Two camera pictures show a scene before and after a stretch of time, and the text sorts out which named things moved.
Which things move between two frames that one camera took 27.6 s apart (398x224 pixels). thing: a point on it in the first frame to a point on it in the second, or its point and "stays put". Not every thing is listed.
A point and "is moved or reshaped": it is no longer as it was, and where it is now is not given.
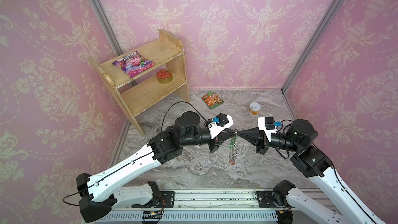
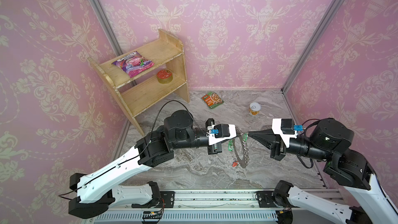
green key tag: (231, 144) stays put
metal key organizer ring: (235, 144) is moved or reshaped
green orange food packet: (212, 99) stays put
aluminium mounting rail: (224, 200) stays put
